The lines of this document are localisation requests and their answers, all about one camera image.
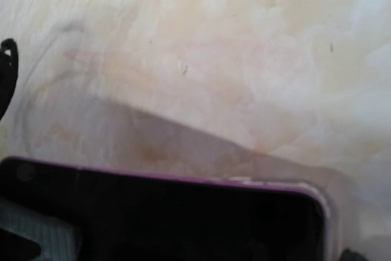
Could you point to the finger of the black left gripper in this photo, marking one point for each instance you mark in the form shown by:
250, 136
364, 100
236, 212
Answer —
9, 73

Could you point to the clear magsafe phone case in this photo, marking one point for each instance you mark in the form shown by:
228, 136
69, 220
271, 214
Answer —
331, 241

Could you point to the black phone table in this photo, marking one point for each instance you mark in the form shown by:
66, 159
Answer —
144, 217

